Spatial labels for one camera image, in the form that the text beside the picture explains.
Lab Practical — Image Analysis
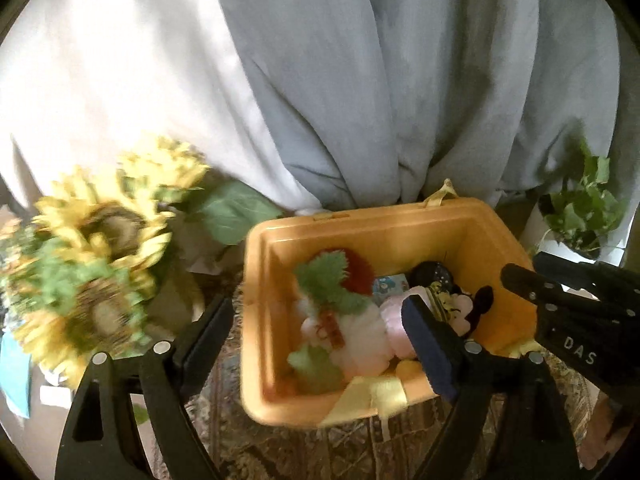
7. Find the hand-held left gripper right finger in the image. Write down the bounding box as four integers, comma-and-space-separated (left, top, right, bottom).
401, 295, 583, 480

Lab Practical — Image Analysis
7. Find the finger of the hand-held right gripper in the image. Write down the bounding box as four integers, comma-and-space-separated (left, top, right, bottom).
532, 252, 627, 292
501, 263, 602, 312

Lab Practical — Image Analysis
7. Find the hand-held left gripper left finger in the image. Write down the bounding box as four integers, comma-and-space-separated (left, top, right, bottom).
55, 297, 236, 480

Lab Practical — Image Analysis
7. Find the pink plush toy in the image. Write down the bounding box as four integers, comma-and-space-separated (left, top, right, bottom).
380, 294, 418, 360

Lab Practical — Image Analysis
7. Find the orange plastic basket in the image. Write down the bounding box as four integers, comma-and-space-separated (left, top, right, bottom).
239, 179, 542, 430

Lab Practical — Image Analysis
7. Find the light blue card pack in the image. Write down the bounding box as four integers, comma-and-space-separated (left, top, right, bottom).
371, 274, 410, 301

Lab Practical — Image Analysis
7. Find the red fluffy ball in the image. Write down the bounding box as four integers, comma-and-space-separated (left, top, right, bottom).
327, 246, 377, 296

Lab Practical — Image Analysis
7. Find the green plush leaf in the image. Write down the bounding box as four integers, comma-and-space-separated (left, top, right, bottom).
292, 251, 371, 313

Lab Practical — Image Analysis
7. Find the potted green plant white pot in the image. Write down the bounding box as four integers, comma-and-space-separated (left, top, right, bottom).
529, 136, 632, 262

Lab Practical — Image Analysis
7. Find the black mouse plush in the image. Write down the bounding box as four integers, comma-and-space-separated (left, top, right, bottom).
447, 285, 496, 338

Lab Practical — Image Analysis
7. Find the white fluffy plush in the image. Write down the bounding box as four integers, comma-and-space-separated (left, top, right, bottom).
299, 299, 392, 377

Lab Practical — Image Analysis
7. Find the sunflower bouquet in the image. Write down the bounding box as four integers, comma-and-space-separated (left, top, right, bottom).
0, 132, 282, 392

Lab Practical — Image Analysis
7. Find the brown patterned table cloth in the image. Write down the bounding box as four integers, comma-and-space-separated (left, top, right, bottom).
150, 280, 603, 480

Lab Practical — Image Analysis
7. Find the light blue paper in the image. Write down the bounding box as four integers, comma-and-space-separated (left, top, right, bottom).
0, 334, 34, 419

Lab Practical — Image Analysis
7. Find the grey curtain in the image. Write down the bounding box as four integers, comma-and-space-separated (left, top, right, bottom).
207, 0, 627, 212

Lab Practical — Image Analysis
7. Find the white curtain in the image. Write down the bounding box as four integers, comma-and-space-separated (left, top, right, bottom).
0, 0, 327, 214

